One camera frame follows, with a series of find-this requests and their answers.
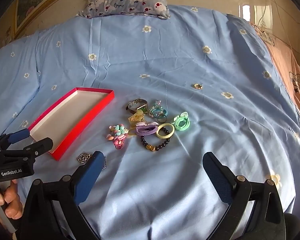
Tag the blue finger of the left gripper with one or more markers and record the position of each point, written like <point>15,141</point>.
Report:
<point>40,147</point>
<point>18,136</point>

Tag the red shallow jewelry box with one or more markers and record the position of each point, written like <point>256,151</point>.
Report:
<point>66,119</point>

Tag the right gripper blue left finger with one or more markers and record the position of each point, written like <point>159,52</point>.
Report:
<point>86,175</point>

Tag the pink patterned blanket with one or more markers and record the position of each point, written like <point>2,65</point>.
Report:
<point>285,62</point>

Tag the yellow hair clip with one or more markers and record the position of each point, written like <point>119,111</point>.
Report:
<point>136,118</point>

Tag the pale yellow bangle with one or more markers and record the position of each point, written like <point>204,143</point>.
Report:
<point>165,131</point>

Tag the patterned blue pillow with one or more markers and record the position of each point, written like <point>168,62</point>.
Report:
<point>101,8</point>

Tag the gold watch green face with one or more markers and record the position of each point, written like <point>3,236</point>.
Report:
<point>137,105</point>

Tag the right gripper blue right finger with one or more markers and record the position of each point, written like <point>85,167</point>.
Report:
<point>220,176</point>

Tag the person's left hand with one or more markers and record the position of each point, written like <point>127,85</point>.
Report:
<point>11,197</point>

